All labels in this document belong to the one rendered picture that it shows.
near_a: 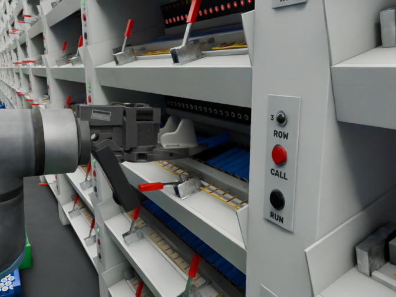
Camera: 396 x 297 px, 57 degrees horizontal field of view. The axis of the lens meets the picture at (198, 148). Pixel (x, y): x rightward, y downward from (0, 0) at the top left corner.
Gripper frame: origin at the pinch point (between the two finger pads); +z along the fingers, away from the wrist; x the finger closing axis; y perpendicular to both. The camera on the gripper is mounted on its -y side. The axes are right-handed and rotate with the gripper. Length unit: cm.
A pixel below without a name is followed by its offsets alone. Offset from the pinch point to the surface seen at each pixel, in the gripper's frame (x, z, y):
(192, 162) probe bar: -1.1, -1.5, -2.2
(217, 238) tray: -16.7, -6.0, -8.2
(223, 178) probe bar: -10.6, -1.6, -2.3
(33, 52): 177, -8, 22
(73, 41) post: 107, 1, 24
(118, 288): 35, -3, -45
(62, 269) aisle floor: 70, -11, -56
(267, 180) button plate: -26.4, -7.2, 2.3
